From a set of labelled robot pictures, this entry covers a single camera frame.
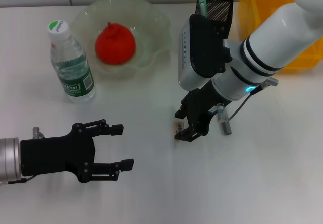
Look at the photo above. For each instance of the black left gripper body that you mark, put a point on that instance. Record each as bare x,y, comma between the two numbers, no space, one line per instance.
55,153

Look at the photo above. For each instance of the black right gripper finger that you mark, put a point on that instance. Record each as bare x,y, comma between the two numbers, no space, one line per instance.
181,111
188,135

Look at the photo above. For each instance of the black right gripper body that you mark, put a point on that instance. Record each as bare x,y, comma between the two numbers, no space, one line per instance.
202,108

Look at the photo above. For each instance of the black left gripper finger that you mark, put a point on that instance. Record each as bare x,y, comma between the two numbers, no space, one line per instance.
117,129
127,164

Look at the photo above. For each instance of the beige eraser with barcode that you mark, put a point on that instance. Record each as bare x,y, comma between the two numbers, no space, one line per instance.
178,127

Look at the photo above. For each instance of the grey marker pen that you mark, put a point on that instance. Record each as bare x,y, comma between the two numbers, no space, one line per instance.
224,123

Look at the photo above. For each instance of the clear bottle with green label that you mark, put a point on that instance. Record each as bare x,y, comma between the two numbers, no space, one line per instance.
73,70

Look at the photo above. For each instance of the red-orange fruit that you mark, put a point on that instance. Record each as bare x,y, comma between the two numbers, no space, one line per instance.
114,45

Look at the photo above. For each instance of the mint green utility knife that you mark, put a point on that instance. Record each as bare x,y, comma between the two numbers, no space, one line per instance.
202,3

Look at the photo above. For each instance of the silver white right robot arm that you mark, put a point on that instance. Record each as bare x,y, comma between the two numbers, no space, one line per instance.
272,45

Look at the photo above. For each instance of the pale green glass fruit plate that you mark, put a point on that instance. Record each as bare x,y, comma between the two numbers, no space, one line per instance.
151,32

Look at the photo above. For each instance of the black mesh pen holder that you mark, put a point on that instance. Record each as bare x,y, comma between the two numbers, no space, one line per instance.
219,7

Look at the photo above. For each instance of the yellow plastic bin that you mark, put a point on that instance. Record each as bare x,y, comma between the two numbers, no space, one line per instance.
248,12

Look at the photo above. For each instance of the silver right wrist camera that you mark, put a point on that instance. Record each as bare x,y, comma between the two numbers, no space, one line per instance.
199,50

